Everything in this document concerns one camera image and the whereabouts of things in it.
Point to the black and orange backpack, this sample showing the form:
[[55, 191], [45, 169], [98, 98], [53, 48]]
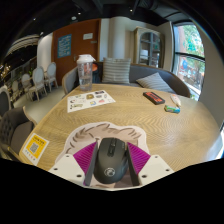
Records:
[[97, 76]]

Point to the brown wooden door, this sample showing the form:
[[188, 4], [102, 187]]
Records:
[[81, 48]]

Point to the black computer mouse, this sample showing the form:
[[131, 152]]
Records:
[[110, 160]]

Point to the grey curved sofa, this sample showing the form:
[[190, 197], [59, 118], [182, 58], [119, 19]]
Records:
[[140, 71]]

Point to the cat-shaped mouse pad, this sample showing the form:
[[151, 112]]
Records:
[[100, 130]]

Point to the white sticker sheet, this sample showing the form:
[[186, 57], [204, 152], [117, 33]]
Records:
[[89, 100]]

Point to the yellow and white code card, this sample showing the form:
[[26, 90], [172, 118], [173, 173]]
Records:
[[34, 148]]

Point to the small white sign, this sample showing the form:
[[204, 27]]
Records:
[[87, 36]]

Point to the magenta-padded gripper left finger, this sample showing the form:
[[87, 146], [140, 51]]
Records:
[[68, 166]]

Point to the green and blue small pack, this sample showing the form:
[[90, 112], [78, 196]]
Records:
[[172, 109]]

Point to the dark grey armchair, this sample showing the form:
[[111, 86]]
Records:
[[13, 126]]

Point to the blue poster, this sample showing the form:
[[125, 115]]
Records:
[[64, 46]]

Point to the arched glass-door cabinet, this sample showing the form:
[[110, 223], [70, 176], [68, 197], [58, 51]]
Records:
[[149, 48]]

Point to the large black-framed window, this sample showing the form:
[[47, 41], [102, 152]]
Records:
[[188, 55]]

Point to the group of white chairs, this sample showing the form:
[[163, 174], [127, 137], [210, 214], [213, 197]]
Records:
[[38, 80]]

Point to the square striped cushion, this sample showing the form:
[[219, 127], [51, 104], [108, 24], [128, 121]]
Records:
[[116, 70]]

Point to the flat-lying striped cushion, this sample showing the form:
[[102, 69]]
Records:
[[154, 83]]

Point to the black and red box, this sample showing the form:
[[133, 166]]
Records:
[[154, 98]]

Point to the small white squeeze bottle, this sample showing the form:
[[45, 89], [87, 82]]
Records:
[[175, 100]]

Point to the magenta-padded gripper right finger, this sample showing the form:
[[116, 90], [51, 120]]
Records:
[[154, 168]]

